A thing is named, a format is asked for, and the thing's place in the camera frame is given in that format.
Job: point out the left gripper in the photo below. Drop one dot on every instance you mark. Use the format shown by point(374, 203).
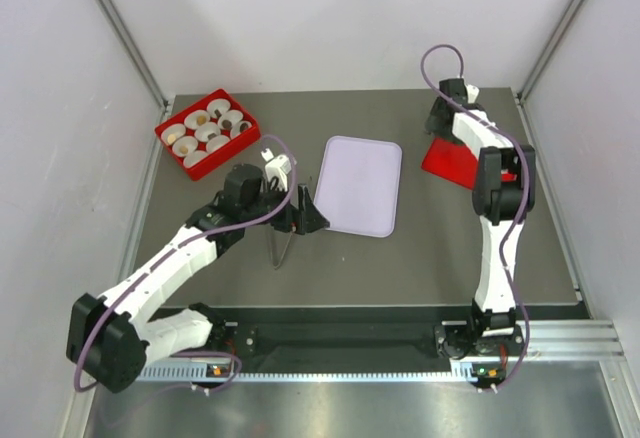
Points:
point(304, 219)

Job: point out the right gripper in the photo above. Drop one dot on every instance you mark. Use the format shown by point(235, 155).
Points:
point(432, 124)

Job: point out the red box lid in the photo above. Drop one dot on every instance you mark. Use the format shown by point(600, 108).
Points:
point(452, 162)

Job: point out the metal serving tongs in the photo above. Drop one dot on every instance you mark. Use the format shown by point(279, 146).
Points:
point(278, 254)

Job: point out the red chocolate box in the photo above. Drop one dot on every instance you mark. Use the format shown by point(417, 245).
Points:
point(221, 156)

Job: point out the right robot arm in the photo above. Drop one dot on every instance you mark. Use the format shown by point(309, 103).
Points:
point(503, 196)

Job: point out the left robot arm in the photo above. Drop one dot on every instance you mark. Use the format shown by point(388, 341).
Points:
point(112, 337)

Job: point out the lavender plastic tray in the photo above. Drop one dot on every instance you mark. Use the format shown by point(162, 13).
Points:
point(358, 186)

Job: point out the white paper cup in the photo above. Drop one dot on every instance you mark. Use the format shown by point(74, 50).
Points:
point(235, 133)
point(178, 129)
point(190, 121)
point(202, 133)
point(221, 104)
point(234, 116)
point(189, 141)
point(216, 143)
point(192, 159)

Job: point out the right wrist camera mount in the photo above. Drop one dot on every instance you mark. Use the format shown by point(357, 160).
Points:
point(472, 93)

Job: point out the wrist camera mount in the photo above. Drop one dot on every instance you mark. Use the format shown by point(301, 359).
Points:
point(472, 93)
point(277, 168)

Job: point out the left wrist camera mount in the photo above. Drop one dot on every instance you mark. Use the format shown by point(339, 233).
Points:
point(277, 168)

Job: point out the grey slotted cable duct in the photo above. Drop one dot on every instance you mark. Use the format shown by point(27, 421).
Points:
point(190, 371)

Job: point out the aluminium frame rail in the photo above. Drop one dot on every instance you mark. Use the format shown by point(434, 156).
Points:
point(132, 51)

